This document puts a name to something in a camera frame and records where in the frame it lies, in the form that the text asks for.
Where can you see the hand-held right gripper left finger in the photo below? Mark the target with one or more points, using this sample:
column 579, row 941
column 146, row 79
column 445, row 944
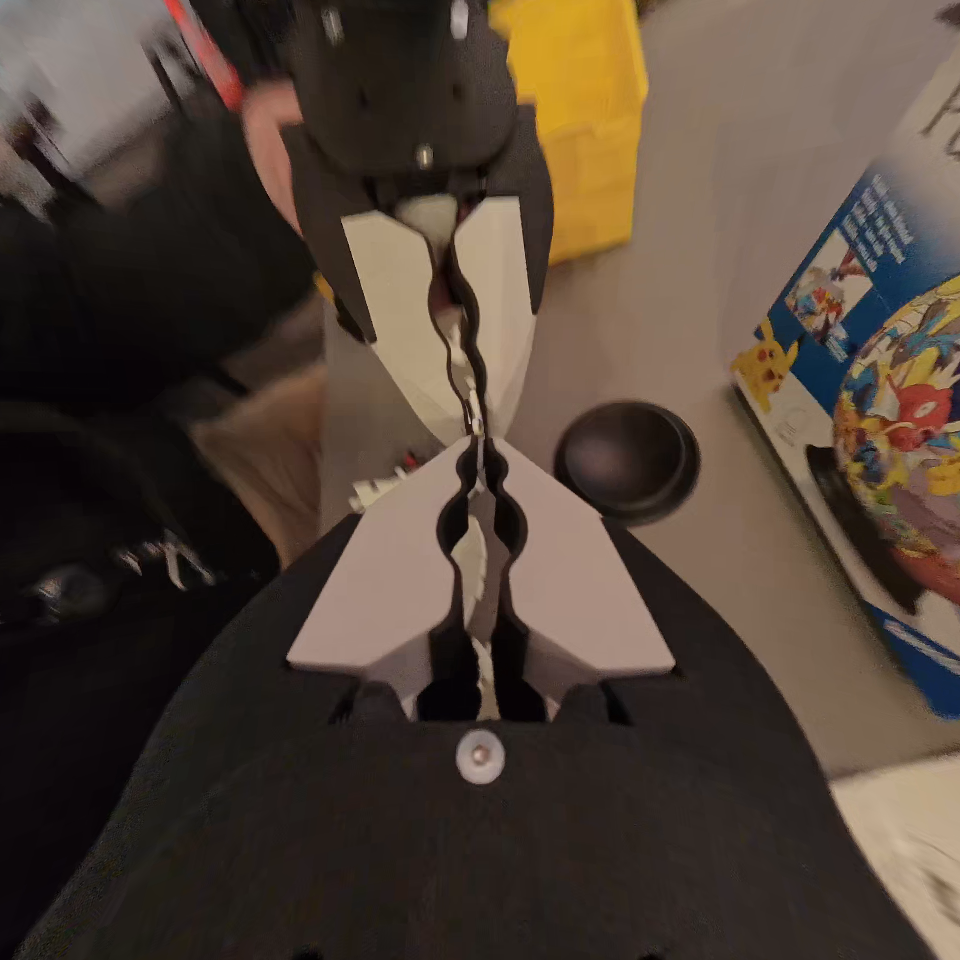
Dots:
column 375, row 592

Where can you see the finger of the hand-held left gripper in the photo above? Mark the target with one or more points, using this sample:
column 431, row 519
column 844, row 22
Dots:
column 499, row 300
column 390, row 300

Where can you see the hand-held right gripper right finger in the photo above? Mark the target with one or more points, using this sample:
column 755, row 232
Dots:
column 585, row 600

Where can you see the partly built white puzzle ball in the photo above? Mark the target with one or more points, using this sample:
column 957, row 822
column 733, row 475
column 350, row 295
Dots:
column 375, row 491

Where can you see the white puzzle piece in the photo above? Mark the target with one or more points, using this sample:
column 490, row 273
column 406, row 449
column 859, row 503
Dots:
column 475, row 570

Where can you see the black round ball stand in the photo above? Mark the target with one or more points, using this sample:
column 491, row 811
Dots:
column 626, row 457

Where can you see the blue puzzle box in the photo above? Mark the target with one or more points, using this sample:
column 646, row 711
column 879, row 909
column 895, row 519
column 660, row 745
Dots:
column 892, row 420

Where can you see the person's left hand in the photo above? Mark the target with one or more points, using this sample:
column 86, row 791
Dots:
column 270, row 142

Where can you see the yellow box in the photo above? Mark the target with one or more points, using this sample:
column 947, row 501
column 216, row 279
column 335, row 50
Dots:
column 585, row 127

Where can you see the red plastic object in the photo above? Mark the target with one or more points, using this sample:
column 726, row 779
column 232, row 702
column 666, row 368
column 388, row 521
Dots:
column 206, row 52

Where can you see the white instruction sheet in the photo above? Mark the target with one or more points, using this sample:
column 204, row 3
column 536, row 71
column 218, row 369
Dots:
column 907, row 847

